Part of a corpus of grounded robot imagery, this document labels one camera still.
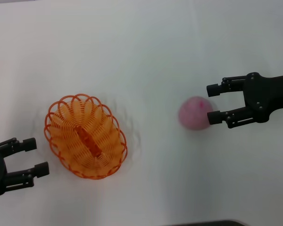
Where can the dark rounded robot base edge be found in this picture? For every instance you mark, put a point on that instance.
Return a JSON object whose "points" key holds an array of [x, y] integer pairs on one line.
{"points": [[207, 223]]}

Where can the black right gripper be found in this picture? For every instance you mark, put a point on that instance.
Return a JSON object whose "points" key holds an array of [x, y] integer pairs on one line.
{"points": [[268, 94]]}

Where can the pink peach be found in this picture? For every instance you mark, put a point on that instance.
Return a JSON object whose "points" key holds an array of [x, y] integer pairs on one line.
{"points": [[193, 113]]}

